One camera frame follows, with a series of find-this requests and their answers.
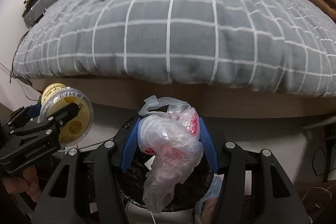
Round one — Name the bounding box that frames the yellow yogurt cup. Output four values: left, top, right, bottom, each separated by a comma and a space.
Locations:
39, 83, 94, 146

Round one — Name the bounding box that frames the clear plastic bag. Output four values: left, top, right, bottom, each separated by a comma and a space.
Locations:
137, 96, 203, 213

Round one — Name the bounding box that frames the black trash bin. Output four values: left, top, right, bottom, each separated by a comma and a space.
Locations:
114, 114, 226, 213

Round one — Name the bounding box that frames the operator hand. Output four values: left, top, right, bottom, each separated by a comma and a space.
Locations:
1, 166, 41, 202

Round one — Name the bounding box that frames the grey checked bed sheet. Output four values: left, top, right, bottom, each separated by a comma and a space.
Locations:
12, 0, 335, 97

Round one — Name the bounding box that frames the black charging cable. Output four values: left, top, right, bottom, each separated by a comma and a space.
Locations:
0, 29, 43, 101

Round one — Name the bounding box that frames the wooden bed frame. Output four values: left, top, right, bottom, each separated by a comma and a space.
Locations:
31, 77, 335, 118

